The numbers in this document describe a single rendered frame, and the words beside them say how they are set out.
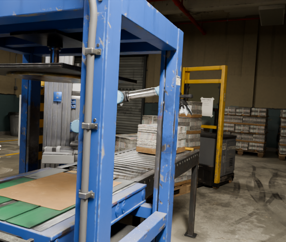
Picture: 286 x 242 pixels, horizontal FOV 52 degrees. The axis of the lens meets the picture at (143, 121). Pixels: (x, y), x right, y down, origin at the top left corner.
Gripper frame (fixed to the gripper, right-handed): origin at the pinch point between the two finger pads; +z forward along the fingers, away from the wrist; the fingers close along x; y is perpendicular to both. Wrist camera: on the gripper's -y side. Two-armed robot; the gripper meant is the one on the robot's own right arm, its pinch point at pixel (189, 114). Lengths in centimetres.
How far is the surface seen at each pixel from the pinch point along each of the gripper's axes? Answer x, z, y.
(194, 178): -30, 50, 33
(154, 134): 18.2, 3.6, 27.9
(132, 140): -42, -12, 87
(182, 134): -10.5, 10.4, 17.4
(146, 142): 18.1, 6.6, 38.2
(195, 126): -169, -11, 60
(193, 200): -30, 68, 44
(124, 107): -697, -266, 470
